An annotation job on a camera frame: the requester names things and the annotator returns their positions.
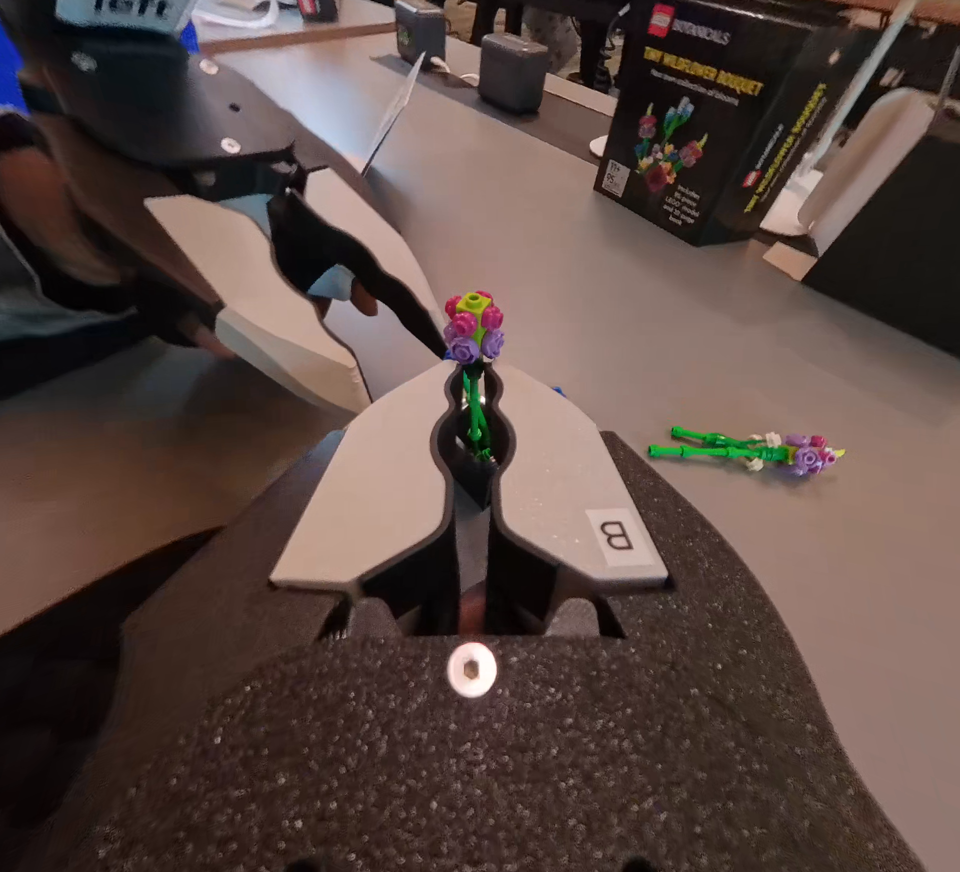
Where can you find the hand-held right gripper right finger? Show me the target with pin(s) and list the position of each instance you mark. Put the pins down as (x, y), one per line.
(570, 489)

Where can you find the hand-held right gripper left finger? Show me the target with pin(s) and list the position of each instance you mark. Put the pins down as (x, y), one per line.
(375, 497)

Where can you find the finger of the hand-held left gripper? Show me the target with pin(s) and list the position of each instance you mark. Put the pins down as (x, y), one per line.
(247, 302)
(382, 234)

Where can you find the pink purple toy brick flower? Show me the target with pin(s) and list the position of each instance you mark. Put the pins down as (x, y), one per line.
(472, 332)

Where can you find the person's left hand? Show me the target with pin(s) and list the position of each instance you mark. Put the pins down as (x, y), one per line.
(82, 211)

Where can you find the person's right hand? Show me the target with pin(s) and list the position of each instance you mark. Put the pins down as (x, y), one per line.
(472, 613)

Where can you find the white card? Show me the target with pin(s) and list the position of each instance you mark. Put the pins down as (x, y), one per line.
(394, 114)

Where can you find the white blossom toy flower stem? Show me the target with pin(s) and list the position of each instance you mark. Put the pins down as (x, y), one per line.
(697, 453)

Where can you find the wooden office table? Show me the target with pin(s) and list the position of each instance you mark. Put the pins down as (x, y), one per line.
(315, 24)

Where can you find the black power adapter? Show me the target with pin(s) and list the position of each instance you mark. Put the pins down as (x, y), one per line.
(420, 31)

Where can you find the dark grey speaker box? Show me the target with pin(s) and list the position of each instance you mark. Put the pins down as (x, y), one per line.
(514, 73)

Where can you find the purple blossom toy flower stem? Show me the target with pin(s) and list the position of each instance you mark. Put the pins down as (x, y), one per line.
(810, 455)

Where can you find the black toy flower box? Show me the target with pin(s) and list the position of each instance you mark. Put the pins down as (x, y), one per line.
(697, 99)

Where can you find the black cardboard box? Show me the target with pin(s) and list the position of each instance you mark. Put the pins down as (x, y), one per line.
(885, 272)

